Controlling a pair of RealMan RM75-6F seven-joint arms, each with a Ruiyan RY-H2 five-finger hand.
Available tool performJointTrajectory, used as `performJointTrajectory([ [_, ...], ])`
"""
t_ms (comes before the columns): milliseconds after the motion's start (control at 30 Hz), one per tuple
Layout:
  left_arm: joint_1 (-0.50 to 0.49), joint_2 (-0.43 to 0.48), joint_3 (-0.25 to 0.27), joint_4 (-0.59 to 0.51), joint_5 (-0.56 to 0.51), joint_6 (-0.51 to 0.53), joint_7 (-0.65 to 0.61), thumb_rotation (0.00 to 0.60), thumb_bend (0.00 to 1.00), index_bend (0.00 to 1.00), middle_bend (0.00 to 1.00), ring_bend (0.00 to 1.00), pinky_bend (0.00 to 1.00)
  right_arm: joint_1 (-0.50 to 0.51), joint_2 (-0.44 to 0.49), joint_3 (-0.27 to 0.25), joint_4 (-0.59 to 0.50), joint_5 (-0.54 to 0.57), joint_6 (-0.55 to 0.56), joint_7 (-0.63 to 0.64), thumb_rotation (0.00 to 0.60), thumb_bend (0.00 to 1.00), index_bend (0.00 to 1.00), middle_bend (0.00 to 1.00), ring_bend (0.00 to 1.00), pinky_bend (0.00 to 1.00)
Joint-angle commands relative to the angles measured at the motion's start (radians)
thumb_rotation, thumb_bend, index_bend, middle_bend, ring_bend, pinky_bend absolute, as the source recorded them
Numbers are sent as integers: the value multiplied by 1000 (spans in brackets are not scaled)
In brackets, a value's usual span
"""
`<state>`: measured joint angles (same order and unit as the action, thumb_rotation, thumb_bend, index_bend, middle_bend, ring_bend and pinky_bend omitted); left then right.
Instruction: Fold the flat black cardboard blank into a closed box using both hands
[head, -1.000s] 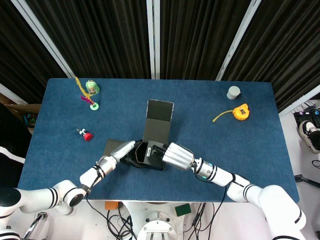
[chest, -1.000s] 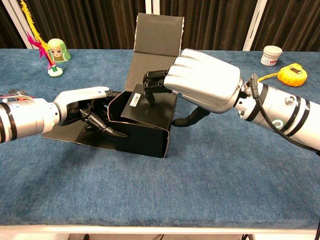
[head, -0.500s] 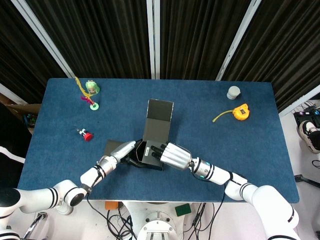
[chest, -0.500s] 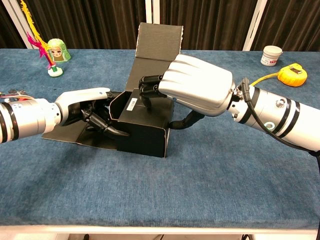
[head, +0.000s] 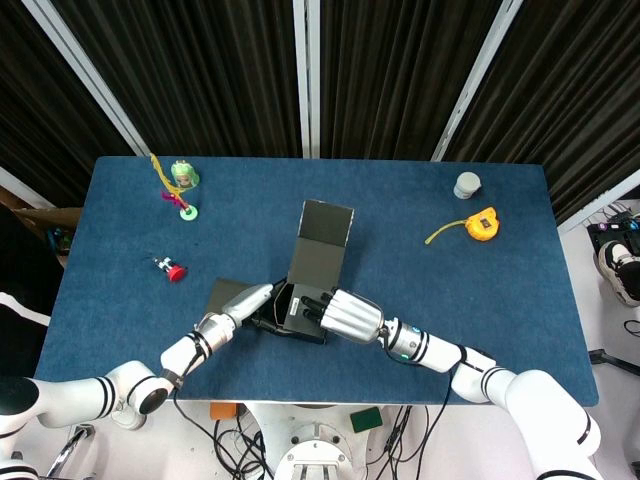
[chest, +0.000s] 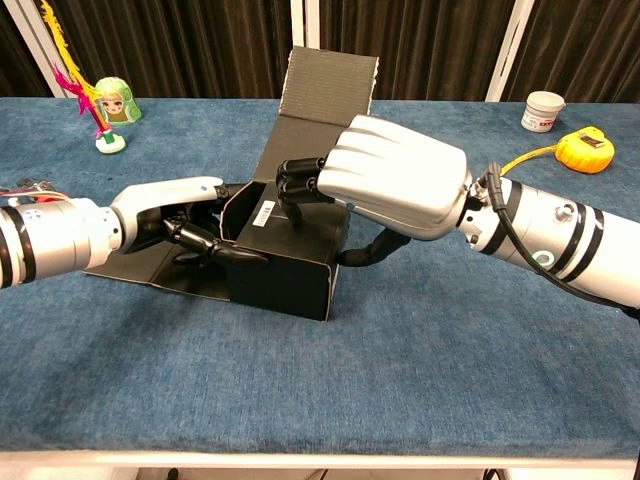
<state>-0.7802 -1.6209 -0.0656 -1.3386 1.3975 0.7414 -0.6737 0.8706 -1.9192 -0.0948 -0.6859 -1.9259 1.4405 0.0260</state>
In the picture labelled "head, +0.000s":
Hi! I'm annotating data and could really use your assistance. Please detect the black and white sneaker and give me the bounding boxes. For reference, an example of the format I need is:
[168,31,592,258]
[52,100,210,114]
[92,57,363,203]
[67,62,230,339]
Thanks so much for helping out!
[593,240,640,307]

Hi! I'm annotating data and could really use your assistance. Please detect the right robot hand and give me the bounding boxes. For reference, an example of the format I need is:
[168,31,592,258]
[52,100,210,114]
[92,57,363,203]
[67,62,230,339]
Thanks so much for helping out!
[299,288,386,346]

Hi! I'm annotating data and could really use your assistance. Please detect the brown cardboard box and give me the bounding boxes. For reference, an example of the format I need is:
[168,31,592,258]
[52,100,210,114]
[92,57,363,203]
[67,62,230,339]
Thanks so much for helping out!
[0,187,84,269]

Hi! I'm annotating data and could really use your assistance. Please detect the red push button switch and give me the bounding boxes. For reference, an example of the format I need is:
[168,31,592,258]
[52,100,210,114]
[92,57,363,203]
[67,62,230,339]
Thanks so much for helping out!
[152,255,189,284]

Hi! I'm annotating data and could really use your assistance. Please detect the green block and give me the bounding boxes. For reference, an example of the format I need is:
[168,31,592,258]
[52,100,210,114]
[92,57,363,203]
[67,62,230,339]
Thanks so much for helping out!
[349,406,384,434]

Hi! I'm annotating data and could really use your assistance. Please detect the white metal frame post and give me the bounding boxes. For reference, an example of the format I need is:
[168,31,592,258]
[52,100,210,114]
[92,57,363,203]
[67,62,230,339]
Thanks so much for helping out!
[22,0,151,157]
[430,0,524,162]
[557,169,640,236]
[292,0,321,160]
[0,167,54,210]

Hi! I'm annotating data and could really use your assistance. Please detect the white plastic jar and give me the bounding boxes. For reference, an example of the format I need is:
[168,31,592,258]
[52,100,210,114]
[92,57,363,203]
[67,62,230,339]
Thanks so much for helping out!
[453,171,482,201]

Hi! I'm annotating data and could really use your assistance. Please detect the black stand leg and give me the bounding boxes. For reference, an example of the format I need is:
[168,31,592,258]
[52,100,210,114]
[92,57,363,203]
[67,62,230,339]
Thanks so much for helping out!
[589,348,640,372]

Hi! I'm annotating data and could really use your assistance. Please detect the blue table mat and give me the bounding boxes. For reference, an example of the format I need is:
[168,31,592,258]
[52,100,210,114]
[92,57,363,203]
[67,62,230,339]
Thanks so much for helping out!
[29,155,600,407]

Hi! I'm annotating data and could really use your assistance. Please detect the green doll head toy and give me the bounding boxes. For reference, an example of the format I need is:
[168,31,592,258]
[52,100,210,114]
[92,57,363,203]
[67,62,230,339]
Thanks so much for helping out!
[149,152,201,222]

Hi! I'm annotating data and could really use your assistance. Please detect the black paper box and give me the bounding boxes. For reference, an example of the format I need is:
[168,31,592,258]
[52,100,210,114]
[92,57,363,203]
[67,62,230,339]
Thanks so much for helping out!
[204,198,356,346]

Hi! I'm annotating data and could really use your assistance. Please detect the yellow tape measure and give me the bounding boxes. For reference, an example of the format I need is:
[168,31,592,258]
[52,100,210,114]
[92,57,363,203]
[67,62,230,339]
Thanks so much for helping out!
[424,206,501,246]

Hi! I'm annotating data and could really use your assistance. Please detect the black electronic device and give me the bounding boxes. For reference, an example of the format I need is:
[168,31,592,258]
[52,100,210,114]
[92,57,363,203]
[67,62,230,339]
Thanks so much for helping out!
[585,202,640,261]

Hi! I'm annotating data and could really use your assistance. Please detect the black white-striped clothing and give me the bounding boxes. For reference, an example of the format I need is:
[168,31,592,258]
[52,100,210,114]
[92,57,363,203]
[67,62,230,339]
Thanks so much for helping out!
[0,292,51,381]

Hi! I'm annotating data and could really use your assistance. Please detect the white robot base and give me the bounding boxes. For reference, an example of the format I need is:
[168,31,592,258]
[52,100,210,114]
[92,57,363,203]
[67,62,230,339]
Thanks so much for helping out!
[247,402,396,480]

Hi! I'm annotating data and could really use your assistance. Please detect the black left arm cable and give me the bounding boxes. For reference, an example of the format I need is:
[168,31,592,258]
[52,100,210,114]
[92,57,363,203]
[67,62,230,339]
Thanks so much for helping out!
[169,385,226,451]

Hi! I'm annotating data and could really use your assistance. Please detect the green-haired doll head toy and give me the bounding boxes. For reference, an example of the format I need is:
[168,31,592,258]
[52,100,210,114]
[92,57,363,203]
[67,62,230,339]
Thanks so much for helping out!
[170,159,202,190]

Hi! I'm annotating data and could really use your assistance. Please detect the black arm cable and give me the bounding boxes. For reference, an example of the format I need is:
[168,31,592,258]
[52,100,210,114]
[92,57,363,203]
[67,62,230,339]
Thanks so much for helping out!
[412,367,459,480]
[169,385,226,451]

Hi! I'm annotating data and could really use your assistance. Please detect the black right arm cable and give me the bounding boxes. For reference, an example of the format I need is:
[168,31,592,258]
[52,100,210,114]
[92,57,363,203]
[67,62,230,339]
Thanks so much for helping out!
[412,367,459,480]

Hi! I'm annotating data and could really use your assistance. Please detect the tangled black floor cables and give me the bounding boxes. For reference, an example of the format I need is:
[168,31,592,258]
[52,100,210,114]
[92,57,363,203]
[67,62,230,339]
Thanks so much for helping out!
[372,404,431,480]
[212,405,276,480]

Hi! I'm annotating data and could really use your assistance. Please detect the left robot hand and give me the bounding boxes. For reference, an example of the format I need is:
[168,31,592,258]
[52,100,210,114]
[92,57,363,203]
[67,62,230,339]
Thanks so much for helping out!
[219,282,281,334]

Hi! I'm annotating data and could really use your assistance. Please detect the black pleated curtain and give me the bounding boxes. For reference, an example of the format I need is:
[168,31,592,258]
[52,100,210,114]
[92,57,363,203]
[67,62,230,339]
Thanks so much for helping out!
[319,0,501,161]
[0,0,136,209]
[49,0,304,159]
[442,0,640,226]

